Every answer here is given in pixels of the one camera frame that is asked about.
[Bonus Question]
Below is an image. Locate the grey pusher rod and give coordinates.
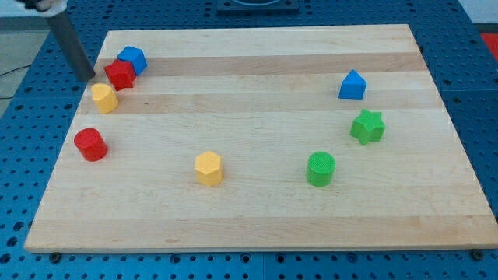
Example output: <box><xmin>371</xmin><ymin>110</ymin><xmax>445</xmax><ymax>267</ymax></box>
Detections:
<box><xmin>46</xmin><ymin>11</ymin><xmax>96</xmax><ymax>82</ymax></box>

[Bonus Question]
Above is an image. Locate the yellow hexagon block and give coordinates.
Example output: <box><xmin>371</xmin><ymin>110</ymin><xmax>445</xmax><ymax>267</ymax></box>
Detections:
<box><xmin>195</xmin><ymin>151</ymin><xmax>223</xmax><ymax>187</ymax></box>

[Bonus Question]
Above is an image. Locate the blue house-shaped block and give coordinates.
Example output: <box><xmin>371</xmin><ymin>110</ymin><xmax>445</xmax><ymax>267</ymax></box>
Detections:
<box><xmin>338</xmin><ymin>69</ymin><xmax>367</xmax><ymax>100</ymax></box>

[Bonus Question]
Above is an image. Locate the black cable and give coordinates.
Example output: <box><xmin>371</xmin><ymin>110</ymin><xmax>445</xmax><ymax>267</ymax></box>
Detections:
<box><xmin>0</xmin><ymin>64</ymin><xmax>32</xmax><ymax>100</ymax></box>

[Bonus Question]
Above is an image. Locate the wooden board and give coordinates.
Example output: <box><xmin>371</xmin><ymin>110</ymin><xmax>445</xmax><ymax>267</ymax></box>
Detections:
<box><xmin>25</xmin><ymin>24</ymin><xmax>497</xmax><ymax>253</ymax></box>

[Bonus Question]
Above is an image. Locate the red cylinder block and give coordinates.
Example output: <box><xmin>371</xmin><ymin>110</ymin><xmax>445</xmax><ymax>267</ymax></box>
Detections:
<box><xmin>73</xmin><ymin>128</ymin><xmax>108</xmax><ymax>162</ymax></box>

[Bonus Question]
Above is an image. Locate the blue cube block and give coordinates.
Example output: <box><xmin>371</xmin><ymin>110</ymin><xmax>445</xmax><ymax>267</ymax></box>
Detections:
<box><xmin>117</xmin><ymin>46</ymin><xmax>148</xmax><ymax>75</ymax></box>

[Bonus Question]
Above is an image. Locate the white rod mount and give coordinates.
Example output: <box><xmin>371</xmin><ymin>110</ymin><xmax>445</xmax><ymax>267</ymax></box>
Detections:
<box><xmin>16</xmin><ymin>0</ymin><xmax>68</xmax><ymax>18</ymax></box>

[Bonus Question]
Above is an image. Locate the red star block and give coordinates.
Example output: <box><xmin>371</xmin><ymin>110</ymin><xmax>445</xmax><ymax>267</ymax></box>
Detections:
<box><xmin>103</xmin><ymin>59</ymin><xmax>136</xmax><ymax>91</ymax></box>

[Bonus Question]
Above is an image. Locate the green cylinder block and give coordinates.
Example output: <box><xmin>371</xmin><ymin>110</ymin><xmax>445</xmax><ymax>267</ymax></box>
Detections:
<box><xmin>306</xmin><ymin>151</ymin><xmax>336</xmax><ymax>187</ymax></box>

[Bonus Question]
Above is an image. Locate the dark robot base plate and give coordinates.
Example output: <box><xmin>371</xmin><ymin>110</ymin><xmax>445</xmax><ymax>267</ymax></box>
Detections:
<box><xmin>216</xmin><ymin>0</ymin><xmax>300</xmax><ymax>15</ymax></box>

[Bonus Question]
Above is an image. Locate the green star block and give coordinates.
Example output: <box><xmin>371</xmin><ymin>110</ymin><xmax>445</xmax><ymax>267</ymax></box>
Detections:
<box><xmin>349</xmin><ymin>109</ymin><xmax>386</xmax><ymax>145</ymax></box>

